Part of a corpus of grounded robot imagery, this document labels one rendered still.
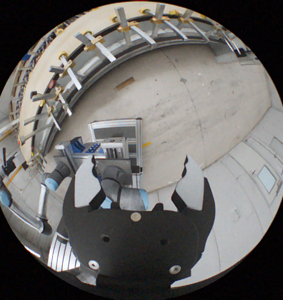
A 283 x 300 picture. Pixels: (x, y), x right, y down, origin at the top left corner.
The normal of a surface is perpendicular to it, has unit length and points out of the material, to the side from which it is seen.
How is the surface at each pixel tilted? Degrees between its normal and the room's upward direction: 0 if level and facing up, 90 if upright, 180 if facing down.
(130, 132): 0
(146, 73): 0
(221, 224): 90
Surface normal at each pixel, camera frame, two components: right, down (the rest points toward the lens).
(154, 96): -0.02, 0.50
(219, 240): -0.51, -0.75
